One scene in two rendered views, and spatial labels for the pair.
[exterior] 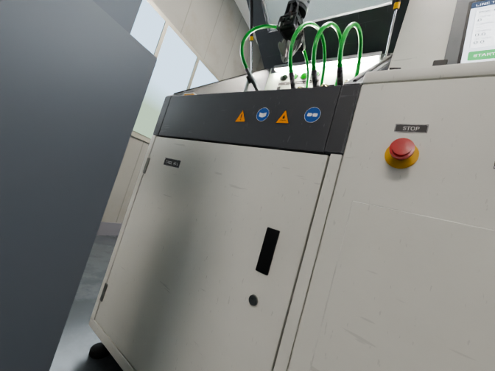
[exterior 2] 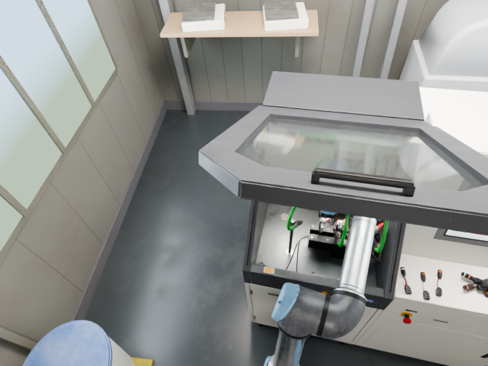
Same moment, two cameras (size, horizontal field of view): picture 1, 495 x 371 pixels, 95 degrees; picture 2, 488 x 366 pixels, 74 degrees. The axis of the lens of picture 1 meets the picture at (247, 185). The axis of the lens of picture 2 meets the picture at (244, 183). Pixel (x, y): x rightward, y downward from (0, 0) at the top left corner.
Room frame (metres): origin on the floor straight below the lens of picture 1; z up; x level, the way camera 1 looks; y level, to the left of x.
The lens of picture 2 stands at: (0.21, 0.55, 2.45)
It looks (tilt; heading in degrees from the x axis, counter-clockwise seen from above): 51 degrees down; 343
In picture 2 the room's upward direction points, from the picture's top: 6 degrees counter-clockwise
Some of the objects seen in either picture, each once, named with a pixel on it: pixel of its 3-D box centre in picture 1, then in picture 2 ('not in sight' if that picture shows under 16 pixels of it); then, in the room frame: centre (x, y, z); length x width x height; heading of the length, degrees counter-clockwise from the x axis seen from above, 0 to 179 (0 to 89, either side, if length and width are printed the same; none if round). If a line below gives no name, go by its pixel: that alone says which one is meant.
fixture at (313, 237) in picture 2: not in sight; (341, 243); (0.80, -0.13, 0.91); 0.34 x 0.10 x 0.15; 55
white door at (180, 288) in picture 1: (183, 256); (305, 315); (0.66, 0.12, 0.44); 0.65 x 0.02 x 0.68; 55
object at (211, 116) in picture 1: (230, 119); (313, 285); (0.67, 0.10, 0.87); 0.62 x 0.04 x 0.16; 55
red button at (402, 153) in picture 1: (401, 151); (407, 318); (0.38, -0.24, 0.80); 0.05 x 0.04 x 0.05; 55
